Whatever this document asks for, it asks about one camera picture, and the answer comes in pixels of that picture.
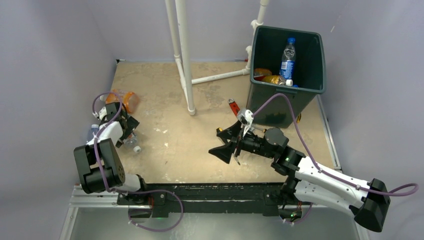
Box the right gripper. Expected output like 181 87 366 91
209 119 276 164

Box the orange label bottle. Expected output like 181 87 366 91
105 89 140 114

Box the blue white label bottle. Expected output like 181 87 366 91
123 132 142 153

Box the orange juice bottle white cap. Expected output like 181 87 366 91
253 68 272 81

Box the clear water bottle edge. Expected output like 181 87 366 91
86 124 100 143

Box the amber tea bottle red label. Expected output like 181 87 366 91
261 75 293 87

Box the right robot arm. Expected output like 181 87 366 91
208 121 391 233

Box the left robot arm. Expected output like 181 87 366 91
73 102 149 205

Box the dark green plastic bin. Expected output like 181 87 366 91
246 25 327 128

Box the red adjustable wrench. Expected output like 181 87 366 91
228 98 240 116

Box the pepsi bottle blue cap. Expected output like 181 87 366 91
279 37 296 87

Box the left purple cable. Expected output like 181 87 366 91
92 92 124 194

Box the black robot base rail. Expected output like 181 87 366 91
117 182 309 222

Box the white pvc pipe frame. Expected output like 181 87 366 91
165 0 253 116

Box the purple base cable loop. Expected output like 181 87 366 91
127 189 185 233

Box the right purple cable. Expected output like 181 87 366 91
252 93 420 198

